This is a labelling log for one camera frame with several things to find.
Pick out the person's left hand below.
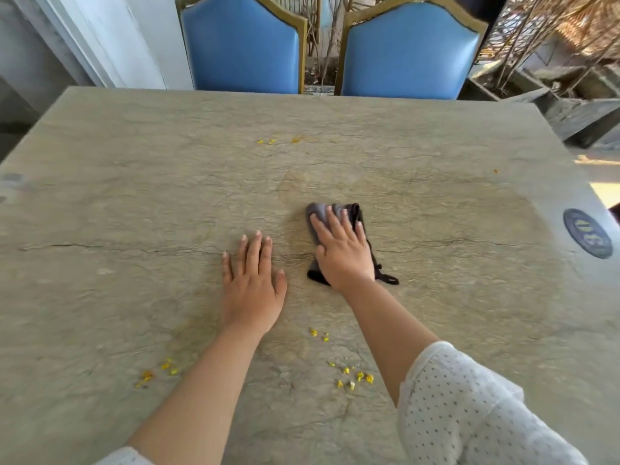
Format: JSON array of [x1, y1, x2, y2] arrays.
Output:
[[222, 231, 289, 337]]

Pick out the person's right hand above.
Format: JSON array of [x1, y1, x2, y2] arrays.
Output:
[[309, 205, 377, 296]]

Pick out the dark grey cloth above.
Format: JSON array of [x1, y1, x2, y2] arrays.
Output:
[[305, 201, 400, 287]]

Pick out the person's left forearm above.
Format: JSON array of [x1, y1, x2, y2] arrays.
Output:
[[125, 324, 265, 465]]

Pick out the person's right forearm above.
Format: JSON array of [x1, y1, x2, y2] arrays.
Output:
[[338, 280, 440, 408]]

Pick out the scattered yellow food crumbs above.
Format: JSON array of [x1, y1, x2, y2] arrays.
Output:
[[134, 135, 500, 391]]

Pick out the grey stone table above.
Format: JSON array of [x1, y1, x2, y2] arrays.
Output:
[[0, 87, 620, 465]]

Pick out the white dotted right sleeve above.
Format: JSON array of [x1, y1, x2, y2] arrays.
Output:
[[397, 340, 590, 465]]

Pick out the white dotted sleeve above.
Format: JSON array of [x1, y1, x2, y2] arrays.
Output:
[[94, 446, 156, 465], [397, 340, 590, 465]]

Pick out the white dotted left sleeve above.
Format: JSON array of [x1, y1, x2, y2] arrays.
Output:
[[94, 446, 156, 465]]

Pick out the black oval number plate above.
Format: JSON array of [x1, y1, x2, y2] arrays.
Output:
[[563, 208, 614, 260]]

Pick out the black pillar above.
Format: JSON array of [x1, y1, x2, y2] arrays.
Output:
[[453, 0, 512, 30]]

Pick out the group of rattan chairs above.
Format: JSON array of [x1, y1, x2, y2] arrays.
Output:
[[484, 0, 620, 59]]

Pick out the blue padded chair gold frame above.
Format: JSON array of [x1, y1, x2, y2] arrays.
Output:
[[334, 0, 489, 101], [174, 0, 309, 95]]

